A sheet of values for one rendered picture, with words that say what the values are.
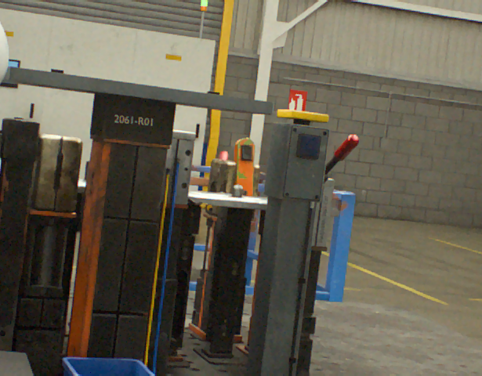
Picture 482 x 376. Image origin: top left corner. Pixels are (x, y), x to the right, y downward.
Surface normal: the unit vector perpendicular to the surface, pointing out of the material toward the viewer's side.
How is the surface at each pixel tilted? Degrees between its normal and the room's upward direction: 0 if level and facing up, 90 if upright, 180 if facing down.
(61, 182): 90
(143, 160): 90
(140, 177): 90
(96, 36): 90
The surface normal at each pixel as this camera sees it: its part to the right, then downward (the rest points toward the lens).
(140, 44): 0.28, 0.08
